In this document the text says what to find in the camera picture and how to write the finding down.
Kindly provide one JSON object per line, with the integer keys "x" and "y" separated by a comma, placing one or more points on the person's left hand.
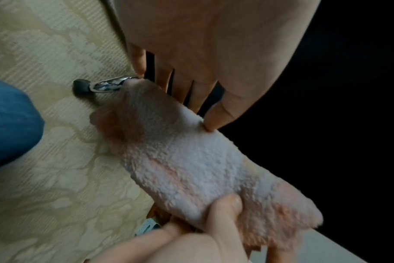
{"x": 216, "y": 38}

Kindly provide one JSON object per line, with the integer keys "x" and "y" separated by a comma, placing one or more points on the person's right hand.
{"x": 200, "y": 236}

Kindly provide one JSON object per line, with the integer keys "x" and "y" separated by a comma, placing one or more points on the pink cleaning cloth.
{"x": 200, "y": 159}

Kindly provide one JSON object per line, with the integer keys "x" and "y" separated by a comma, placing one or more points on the black office chair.
{"x": 330, "y": 102}

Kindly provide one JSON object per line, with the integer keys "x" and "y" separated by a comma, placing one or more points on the pale blue basket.
{"x": 146, "y": 226}

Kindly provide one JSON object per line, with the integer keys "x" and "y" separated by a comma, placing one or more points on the blue trousers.
{"x": 12, "y": 123}

